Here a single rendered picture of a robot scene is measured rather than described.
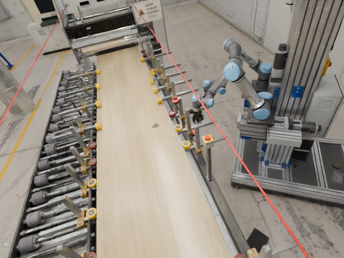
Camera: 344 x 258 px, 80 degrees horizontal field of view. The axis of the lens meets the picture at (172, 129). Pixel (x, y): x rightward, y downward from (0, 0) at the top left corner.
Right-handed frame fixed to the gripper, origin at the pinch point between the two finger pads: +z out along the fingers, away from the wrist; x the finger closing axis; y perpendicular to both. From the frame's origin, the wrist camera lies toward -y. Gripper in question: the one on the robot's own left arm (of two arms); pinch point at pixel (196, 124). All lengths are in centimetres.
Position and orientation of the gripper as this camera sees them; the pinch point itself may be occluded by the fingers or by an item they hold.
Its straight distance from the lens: 209.0
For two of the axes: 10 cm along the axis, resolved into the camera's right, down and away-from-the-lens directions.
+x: 8.0, -4.9, 3.4
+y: 5.8, 4.9, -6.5
